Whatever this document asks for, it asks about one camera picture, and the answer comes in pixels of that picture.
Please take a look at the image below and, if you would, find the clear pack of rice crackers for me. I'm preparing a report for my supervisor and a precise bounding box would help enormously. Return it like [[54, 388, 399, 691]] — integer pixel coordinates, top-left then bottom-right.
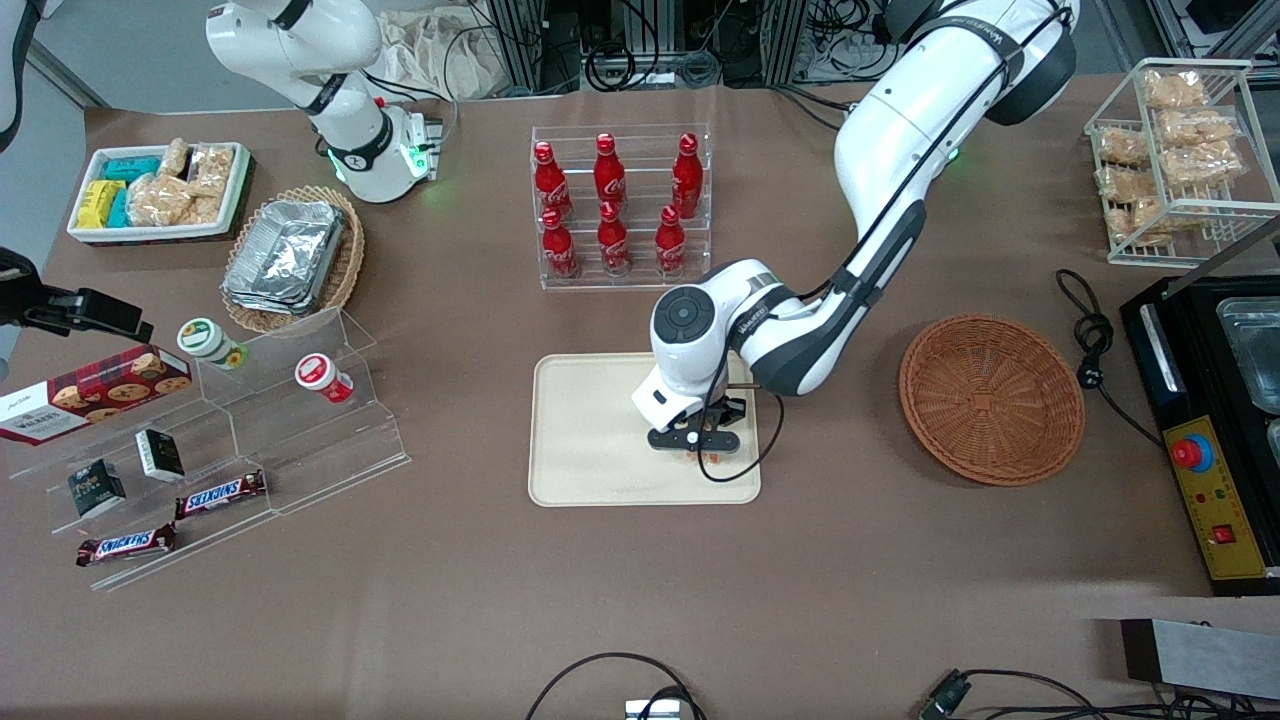
[[1158, 108, 1246, 151], [1143, 70, 1209, 111], [1160, 145, 1249, 189], [1098, 165, 1156, 204], [1108, 200, 1176, 246], [1095, 128, 1151, 166]]

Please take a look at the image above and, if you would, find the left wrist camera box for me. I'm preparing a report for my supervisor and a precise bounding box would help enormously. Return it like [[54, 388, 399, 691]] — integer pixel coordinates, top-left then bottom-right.
[[648, 426, 743, 454]]

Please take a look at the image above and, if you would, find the round brown wicker basket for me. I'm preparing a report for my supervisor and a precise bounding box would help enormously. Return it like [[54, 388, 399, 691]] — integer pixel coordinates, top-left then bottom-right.
[[898, 314, 1087, 488]]

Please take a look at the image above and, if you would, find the beige cloth bag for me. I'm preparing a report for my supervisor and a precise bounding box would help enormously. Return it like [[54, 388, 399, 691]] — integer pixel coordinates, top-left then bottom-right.
[[380, 8, 521, 101]]

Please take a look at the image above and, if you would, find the red tartan cookie box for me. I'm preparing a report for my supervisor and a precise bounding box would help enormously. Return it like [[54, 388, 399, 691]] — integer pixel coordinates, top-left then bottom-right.
[[0, 345, 193, 446]]

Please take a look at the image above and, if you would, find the yellow snack pack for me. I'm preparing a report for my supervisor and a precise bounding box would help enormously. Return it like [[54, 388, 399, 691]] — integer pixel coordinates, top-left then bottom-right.
[[77, 180, 126, 229]]

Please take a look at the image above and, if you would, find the cream plastic tray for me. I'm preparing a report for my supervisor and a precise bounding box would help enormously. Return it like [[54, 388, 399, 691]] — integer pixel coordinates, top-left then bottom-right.
[[528, 352, 763, 508]]

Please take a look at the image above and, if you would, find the clear acrylic bottle rack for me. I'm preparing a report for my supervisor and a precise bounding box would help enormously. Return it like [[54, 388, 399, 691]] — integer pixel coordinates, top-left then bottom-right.
[[530, 124, 713, 291]]

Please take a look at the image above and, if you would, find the black box with gold print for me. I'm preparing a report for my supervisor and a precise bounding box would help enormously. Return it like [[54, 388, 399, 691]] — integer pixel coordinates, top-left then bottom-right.
[[67, 458, 128, 519]]

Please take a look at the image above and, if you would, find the black sealing machine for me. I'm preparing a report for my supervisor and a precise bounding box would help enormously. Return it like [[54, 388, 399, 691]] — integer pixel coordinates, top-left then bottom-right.
[[1120, 215, 1280, 598]]

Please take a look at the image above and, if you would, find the red cola bottle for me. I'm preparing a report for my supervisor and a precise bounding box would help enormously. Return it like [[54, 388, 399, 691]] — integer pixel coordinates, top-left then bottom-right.
[[597, 202, 632, 276], [594, 133, 627, 206], [533, 141, 574, 221], [672, 133, 703, 219], [541, 208, 581, 279], [655, 205, 687, 277]]

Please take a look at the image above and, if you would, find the black cable with white connector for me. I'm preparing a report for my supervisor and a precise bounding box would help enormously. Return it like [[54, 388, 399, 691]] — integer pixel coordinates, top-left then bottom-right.
[[525, 653, 706, 720]]

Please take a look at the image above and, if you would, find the light oval wicker basket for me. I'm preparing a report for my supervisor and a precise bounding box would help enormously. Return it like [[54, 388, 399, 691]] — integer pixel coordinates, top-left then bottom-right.
[[220, 185, 366, 334]]

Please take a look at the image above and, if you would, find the green lid cup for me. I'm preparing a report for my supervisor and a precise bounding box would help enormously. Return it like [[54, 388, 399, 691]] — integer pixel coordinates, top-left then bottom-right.
[[177, 318, 248, 371]]

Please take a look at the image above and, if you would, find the white rectangular snack tray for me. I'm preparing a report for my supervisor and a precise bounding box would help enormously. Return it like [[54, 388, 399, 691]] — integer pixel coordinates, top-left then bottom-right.
[[67, 143, 254, 246]]

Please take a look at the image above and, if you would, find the clear acrylic stepped shelf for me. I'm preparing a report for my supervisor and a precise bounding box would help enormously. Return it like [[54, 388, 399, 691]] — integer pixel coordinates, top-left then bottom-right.
[[8, 308, 411, 593]]

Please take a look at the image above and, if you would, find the Snickers bar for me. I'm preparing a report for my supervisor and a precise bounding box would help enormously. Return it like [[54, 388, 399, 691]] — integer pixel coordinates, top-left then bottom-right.
[[175, 470, 268, 521], [76, 523, 178, 568]]

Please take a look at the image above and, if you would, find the aluminium equipment frame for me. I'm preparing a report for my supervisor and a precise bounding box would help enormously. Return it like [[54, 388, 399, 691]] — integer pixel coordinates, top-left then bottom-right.
[[485, 0, 811, 93]]

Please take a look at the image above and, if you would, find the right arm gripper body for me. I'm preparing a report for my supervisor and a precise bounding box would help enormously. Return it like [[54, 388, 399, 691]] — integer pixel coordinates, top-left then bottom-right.
[[0, 248, 46, 331]]

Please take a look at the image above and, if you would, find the stack of foil containers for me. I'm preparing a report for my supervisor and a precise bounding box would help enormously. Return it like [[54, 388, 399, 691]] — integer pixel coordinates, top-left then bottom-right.
[[222, 200, 346, 316]]

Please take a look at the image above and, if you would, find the black box with white label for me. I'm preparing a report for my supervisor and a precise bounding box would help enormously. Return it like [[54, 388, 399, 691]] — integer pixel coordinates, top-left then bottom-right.
[[135, 428, 186, 483]]

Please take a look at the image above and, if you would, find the white wire basket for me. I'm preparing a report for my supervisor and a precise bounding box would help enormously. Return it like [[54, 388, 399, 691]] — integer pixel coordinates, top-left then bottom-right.
[[1085, 58, 1280, 268]]

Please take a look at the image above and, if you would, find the red lid cup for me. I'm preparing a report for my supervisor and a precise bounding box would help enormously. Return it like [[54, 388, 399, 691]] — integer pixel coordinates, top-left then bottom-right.
[[294, 352, 355, 405]]

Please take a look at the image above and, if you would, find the black power cable with plug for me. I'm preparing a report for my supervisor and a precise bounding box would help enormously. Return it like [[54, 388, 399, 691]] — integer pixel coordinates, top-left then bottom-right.
[[1056, 268, 1166, 448]]

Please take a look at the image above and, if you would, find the dark wooden box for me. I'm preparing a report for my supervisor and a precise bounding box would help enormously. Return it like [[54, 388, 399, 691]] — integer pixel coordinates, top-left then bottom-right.
[[1120, 618, 1280, 701]]

